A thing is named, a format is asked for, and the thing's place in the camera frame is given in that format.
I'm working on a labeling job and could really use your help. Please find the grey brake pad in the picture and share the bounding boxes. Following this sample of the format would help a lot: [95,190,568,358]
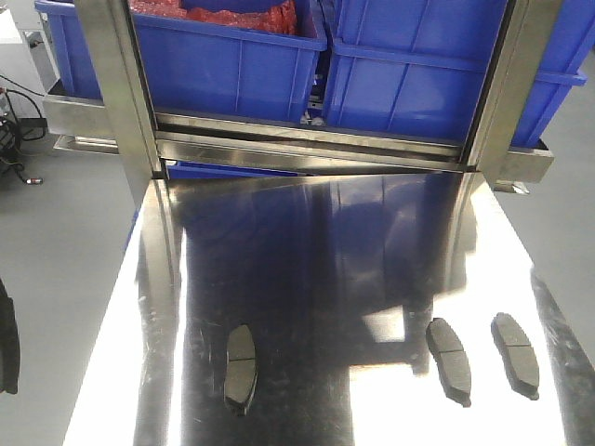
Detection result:
[426,318,471,408]
[491,312,540,400]
[223,324,258,416]

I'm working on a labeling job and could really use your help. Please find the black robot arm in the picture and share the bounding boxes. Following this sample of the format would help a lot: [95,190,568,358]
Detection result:
[0,283,20,395]

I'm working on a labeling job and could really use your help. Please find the blue plastic bin left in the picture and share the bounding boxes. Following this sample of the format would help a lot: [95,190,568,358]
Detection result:
[34,1,328,123]

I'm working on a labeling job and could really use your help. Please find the blue plastic bin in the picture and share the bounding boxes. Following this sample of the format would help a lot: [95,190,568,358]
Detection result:
[34,1,328,123]
[322,1,594,148]

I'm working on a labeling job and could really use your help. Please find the blue plastic bin right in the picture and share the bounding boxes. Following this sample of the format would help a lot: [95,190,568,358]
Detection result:
[322,1,594,148]

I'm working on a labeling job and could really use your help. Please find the red bubble wrap bag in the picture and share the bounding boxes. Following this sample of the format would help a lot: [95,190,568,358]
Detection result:
[128,1,298,35]

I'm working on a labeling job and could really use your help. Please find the stainless steel rack frame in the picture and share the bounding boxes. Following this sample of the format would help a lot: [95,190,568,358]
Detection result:
[44,1,561,202]

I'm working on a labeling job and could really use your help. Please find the black floor cables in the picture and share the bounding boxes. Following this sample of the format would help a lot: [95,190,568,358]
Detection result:
[0,73,47,187]

